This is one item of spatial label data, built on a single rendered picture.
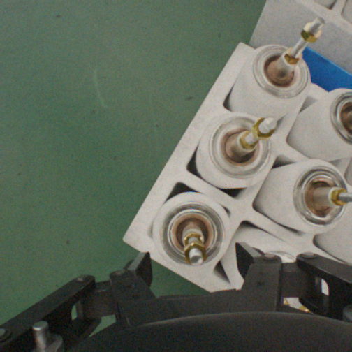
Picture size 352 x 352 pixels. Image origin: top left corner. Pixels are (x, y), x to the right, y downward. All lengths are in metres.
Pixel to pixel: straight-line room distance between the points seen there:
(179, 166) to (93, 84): 0.39
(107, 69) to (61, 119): 0.19
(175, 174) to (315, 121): 0.21
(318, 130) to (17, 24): 0.91
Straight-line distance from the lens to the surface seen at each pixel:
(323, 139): 0.32
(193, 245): 0.16
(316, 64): 0.57
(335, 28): 0.54
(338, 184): 0.30
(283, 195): 0.27
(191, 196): 0.24
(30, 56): 0.79
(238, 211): 0.32
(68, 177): 0.57
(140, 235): 0.32
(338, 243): 0.36
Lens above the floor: 0.48
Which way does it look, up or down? 86 degrees down
